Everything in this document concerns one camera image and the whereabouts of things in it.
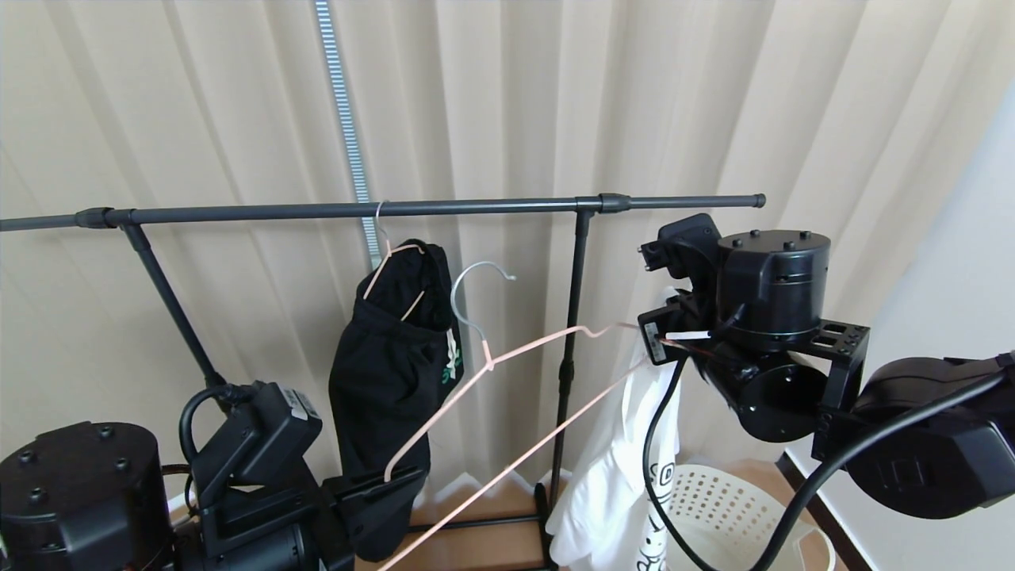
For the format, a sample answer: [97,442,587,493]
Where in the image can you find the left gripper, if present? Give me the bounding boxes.
[170,465,429,571]

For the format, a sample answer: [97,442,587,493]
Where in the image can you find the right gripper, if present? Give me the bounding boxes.
[638,297,829,443]

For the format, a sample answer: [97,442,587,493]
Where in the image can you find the black drawstring shorts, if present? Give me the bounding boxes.
[328,240,467,562]

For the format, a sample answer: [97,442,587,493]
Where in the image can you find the pink clothes hanger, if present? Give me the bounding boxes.
[363,201,427,322]
[379,262,659,571]

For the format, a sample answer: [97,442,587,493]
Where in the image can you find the white garment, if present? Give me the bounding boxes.
[546,287,683,571]

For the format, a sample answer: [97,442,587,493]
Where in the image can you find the white laundry basket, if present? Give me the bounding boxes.
[665,464,837,571]

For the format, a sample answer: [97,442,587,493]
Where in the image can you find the black clothes rack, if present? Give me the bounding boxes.
[0,193,767,571]

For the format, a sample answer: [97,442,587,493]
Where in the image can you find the beige curtain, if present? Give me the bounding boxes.
[0,0,1015,508]

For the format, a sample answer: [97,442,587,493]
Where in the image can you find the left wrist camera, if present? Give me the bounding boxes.
[190,381,324,508]

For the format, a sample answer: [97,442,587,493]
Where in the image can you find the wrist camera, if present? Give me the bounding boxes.
[639,213,722,278]
[190,381,324,508]

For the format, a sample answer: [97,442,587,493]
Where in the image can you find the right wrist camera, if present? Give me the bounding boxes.
[639,213,722,278]

